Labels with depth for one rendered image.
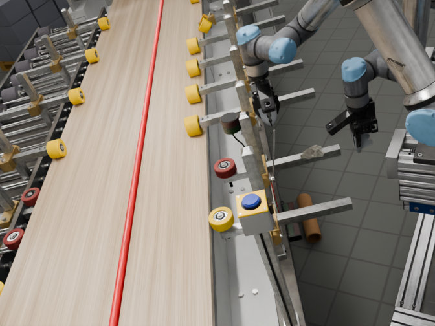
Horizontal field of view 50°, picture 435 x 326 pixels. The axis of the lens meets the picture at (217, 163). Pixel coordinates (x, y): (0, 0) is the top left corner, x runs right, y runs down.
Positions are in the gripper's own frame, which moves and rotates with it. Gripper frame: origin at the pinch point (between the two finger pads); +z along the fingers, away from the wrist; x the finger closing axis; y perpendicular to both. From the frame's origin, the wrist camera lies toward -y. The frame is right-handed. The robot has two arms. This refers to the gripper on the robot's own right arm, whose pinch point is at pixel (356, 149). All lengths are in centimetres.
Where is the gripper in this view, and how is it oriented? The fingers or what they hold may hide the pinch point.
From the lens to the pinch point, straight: 174.0
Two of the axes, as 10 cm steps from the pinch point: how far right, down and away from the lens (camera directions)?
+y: 9.6, -2.4, -1.4
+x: -0.4, -6.3, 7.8
